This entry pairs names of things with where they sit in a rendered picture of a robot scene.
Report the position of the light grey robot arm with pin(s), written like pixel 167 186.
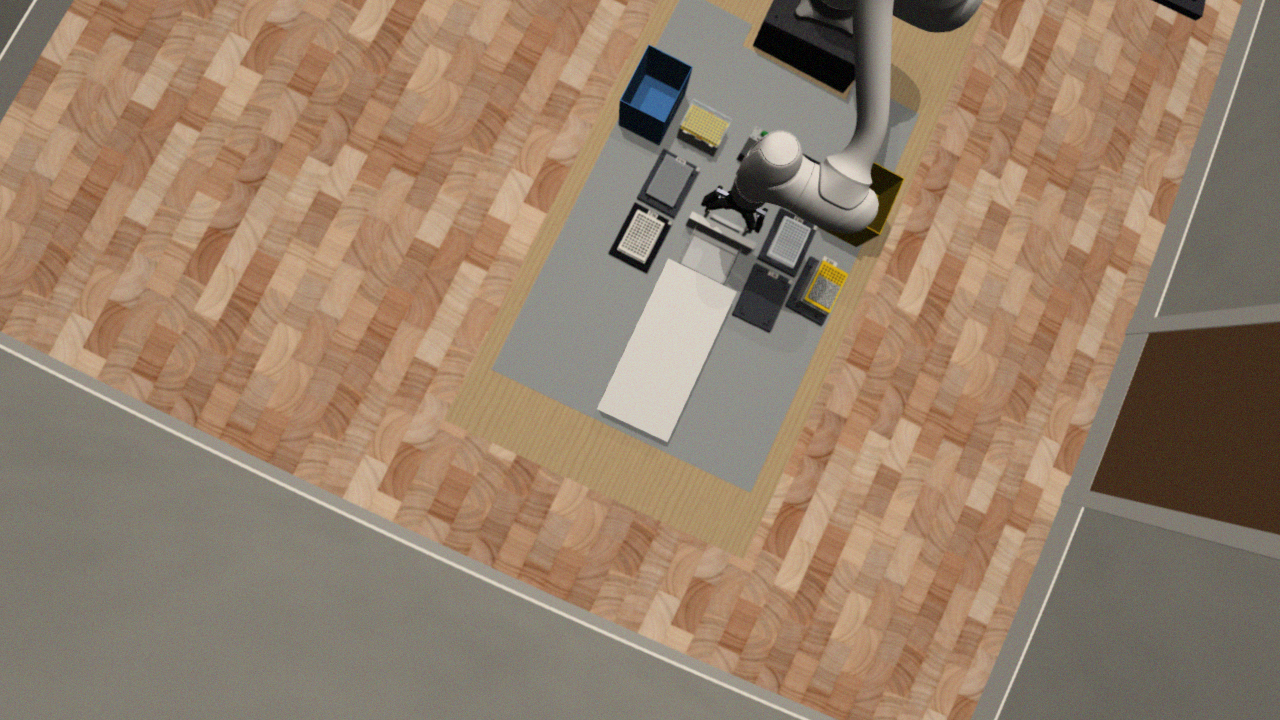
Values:
pixel 835 194

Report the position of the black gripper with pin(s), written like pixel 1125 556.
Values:
pixel 728 203

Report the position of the blue open-top bin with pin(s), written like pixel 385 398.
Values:
pixel 655 87

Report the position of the yellow open-top bin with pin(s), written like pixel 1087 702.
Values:
pixel 886 185

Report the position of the grey bench mat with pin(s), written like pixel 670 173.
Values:
pixel 585 304

